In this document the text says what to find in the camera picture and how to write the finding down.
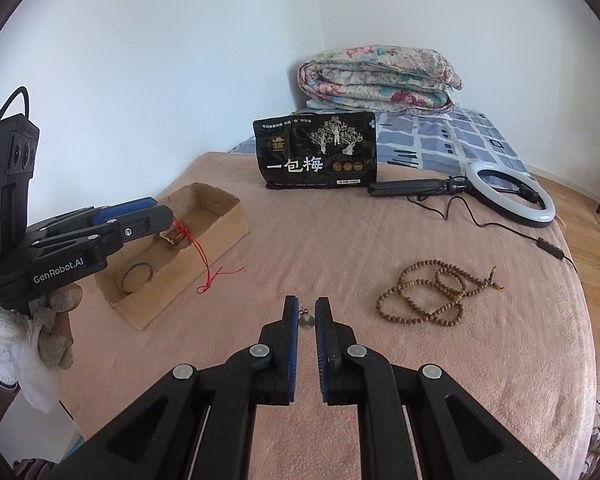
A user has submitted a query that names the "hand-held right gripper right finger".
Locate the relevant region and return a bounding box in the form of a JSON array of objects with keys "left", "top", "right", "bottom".
[{"left": 314, "top": 296, "right": 558, "bottom": 480}]

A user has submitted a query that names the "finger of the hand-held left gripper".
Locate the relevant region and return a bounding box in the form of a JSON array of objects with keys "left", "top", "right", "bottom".
[
  {"left": 30, "top": 205, "right": 174, "bottom": 247},
  {"left": 27, "top": 198, "right": 157, "bottom": 237}
]

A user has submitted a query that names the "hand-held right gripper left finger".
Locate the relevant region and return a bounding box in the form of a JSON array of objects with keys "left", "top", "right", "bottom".
[{"left": 45, "top": 295, "right": 301, "bottom": 480}]

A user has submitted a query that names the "thin dark bangle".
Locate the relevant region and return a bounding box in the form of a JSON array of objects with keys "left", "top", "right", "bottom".
[{"left": 121, "top": 263, "right": 154, "bottom": 294}]

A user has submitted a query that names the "cardboard box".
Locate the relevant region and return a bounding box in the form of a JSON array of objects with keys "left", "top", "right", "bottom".
[{"left": 94, "top": 182, "right": 251, "bottom": 331}]

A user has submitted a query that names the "red string jade pendant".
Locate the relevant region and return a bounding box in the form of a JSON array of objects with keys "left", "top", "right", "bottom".
[{"left": 172, "top": 217, "right": 244, "bottom": 295}]

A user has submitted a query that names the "person's left hand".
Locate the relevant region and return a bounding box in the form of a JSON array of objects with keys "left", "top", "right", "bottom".
[{"left": 0, "top": 282, "right": 83, "bottom": 392}]

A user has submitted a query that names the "black snack bag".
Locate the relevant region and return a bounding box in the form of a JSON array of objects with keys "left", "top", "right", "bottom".
[{"left": 253, "top": 110, "right": 378, "bottom": 191}]

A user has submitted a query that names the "blue checked bed sheet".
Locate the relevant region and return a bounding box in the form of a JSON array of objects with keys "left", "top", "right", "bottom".
[{"left": 227, "top": 105, "right": 543, "bottom": 196}]

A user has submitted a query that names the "folded floral quilt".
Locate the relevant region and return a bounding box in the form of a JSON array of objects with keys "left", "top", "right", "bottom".
[{"left": 297, "top": 46, "right": 465, "bottom": 112}]

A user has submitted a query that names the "brown wooden bead necklace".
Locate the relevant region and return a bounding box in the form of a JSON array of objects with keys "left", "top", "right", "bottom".
[{"left": 376, "top": 259, "right": 506, "bottom": 328}]

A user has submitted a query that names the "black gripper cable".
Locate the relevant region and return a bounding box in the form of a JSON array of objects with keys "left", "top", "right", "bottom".
[{"left": 0, "top": 86, "right": 31, "bottom": 126}]

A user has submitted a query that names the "black folded tripod handle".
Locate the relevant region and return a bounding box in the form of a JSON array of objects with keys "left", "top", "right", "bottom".
[{"left": 367, "top": 176, "right": 468, "bottom": 200}]

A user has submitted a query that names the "white ring light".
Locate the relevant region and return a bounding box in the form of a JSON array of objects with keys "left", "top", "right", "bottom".
[{"left": 464, "top": 161, "right": 557, "bottom": 228}]

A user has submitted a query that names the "black ring light cable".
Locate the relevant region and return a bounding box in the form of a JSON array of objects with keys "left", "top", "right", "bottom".
[{"left": 407, "top": 192, "right": 578, "bottom": 268}]

